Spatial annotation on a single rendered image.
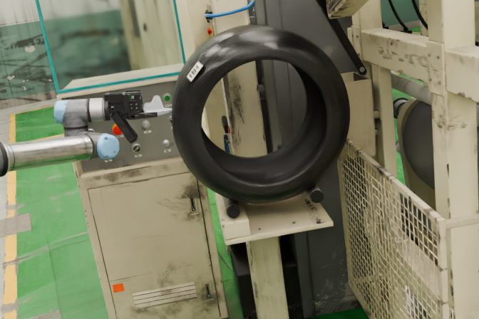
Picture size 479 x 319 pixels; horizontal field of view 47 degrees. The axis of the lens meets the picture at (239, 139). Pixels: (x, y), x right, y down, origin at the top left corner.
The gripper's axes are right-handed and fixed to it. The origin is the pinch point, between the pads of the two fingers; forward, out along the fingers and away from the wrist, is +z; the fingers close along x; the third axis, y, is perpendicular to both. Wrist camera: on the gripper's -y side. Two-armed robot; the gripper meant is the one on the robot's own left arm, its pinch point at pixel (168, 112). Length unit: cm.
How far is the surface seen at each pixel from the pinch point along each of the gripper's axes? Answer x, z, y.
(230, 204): -8.8, 18.2, -29.9
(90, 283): 129, -56, -132
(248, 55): -11.9, 24.9, 18.6
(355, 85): 20, 69, 2
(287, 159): 15, 42, -24
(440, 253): -61, 65, -26
